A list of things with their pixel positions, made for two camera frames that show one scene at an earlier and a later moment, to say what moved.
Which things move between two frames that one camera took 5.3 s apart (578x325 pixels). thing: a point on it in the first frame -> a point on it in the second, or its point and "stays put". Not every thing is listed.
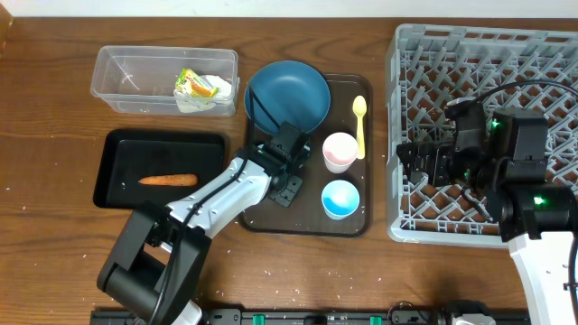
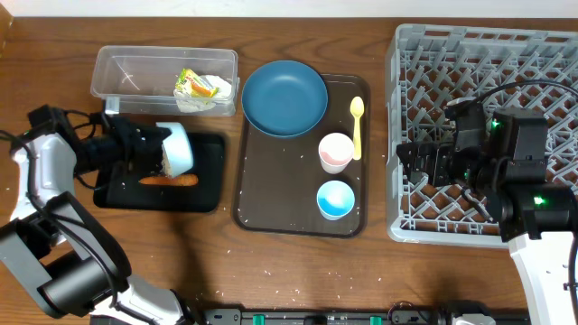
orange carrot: x=182 y=180 stays put
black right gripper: x=431 y=159 stays put
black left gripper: x=285 y=190 -> x=134 y=148
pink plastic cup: x=340 y=152 stays put
